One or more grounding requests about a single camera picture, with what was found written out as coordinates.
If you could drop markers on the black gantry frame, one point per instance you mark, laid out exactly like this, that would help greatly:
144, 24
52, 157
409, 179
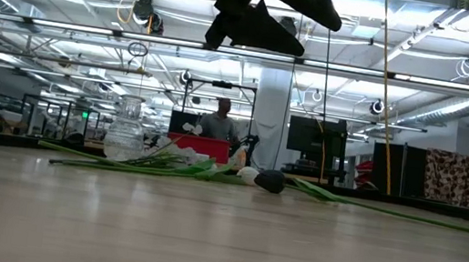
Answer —
221, 84

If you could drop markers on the large black monitor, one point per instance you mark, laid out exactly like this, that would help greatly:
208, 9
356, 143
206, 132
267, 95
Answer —
316, 135

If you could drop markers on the black cabinet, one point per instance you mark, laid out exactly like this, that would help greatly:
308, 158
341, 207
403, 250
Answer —
397, 170

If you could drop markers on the clear glass vase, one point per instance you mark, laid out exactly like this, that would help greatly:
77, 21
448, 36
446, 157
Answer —
124, 138

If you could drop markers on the white rose stem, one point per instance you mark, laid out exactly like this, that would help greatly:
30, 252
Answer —
271, 181

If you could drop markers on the red chair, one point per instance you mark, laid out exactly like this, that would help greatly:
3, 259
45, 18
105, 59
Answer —
364, 170

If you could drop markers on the brown patterned cloth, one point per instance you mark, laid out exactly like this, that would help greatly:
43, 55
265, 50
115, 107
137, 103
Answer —
453, 178

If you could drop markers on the small black robot arm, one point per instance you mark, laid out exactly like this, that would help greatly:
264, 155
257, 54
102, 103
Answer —
252, 142

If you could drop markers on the person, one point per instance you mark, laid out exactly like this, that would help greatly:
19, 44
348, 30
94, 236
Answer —
219, 126

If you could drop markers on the white artificial tulip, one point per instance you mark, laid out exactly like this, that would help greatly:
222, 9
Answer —
249, 175

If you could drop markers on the small black monitor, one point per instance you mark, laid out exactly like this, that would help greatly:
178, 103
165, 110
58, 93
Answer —
180, 121

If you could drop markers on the red storage bin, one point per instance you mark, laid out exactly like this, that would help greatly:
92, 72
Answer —
204, 147

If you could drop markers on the white orange spray bottle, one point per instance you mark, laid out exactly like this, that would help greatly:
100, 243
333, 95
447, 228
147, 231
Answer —
242, 156

